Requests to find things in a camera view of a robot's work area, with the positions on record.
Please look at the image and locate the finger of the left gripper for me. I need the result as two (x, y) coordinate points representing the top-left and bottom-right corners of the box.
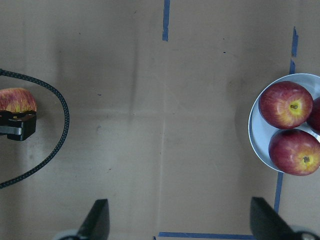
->
(0, 110), (37, 141)

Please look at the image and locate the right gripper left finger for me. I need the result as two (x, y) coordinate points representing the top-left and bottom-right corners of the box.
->
(75, 199), (110, 240)

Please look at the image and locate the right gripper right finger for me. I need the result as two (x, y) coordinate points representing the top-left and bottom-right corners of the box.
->
(249, 197), (320, 240)

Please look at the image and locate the yellow-red apple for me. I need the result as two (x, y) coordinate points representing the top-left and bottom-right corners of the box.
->
(0, 87), (37, 113)

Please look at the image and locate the red apple on plate front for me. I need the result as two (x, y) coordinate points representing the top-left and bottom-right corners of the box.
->
(268, 129), (320, 176)

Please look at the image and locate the red apple on plate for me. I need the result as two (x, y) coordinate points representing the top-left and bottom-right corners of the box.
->
(258, 81), (313, 129)
(268, 129), (320, 176)
(306, 97), (320, 135)

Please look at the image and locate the light blue plate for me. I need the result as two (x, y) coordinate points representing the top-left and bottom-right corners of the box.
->
(247, 73), (320, 173)

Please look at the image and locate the red apple on plate back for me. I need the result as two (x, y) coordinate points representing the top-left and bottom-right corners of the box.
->
(306, 97), (320, 135)

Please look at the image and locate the red apple on plate left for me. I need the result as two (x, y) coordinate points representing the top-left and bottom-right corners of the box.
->
(258, 81), (313, 129)

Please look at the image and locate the black braided left cable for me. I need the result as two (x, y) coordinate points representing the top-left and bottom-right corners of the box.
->
(0, 68), (70, 190)

